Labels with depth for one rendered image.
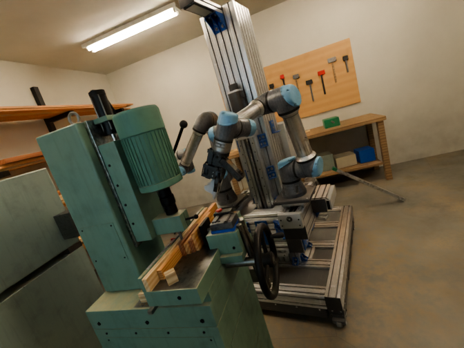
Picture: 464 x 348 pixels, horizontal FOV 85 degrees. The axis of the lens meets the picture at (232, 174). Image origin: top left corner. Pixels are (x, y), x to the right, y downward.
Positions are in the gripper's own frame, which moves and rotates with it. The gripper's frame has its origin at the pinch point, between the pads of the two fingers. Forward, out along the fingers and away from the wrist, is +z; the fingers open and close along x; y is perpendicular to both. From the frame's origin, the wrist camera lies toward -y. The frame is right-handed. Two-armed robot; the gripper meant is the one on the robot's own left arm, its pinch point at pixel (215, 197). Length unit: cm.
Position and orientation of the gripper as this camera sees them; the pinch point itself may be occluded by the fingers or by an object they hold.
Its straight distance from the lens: 108.5
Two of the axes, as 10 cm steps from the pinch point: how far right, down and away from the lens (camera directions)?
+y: -9.4, -2.9, 1.7
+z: -2.2, 9.1, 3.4
